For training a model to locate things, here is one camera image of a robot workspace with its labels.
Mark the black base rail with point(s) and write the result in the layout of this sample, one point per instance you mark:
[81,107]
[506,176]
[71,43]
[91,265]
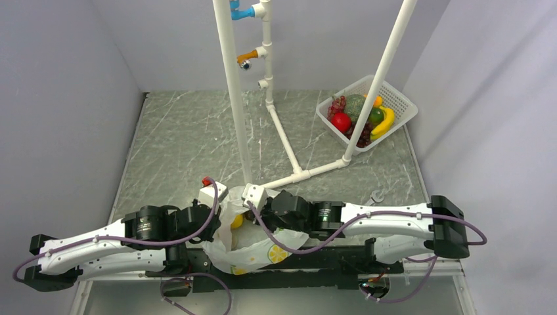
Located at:
[342,267]

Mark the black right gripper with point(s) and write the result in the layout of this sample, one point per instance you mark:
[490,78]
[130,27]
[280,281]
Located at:
[263,214]

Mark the purple fake grapes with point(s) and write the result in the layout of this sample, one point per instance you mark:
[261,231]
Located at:
[364,138]

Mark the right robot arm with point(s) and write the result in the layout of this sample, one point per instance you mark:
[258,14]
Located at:
[437,226]

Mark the green fake melon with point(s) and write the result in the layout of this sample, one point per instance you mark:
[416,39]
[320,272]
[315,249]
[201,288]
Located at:
[353,106]

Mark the orange tap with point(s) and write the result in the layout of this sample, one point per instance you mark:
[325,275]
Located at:
[249,55]

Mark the blue tap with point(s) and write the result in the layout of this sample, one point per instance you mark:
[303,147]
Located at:
[237,14]

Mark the white printed plastic bag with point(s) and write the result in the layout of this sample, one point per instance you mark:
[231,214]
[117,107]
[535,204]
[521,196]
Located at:
[244,249]

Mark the green fake lime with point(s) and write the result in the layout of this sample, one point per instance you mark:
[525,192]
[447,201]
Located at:
[376,116]

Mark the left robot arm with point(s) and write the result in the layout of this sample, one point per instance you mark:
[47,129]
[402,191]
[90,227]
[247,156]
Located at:
[153,240]

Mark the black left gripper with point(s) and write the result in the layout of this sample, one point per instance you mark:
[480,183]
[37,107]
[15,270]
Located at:
[209,235]

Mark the white plastic basket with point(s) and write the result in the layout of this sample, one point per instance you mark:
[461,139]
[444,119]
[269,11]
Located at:
[403,108]

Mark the yellow fake lemon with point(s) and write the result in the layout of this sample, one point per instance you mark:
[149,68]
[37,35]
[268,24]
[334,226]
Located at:
[237,222]

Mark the red fake grapes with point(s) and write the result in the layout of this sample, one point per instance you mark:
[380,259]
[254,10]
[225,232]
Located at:
[337,106]

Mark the silver metal ball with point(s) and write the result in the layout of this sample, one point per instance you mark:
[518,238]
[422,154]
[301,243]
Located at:
[245,65]

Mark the brown fake fruit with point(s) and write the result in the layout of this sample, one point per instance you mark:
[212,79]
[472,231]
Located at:
[248,216]

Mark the yellow fake bananas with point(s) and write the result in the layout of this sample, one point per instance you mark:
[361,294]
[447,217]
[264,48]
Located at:
[385,125]

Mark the orange fake fruit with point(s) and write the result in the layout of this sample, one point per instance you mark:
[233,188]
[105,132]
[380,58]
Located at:
[378,102]

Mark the silver wrench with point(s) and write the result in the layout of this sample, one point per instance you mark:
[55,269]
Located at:
[375,197]

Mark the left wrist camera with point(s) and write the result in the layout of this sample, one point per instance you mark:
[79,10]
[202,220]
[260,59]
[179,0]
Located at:
[210,191]

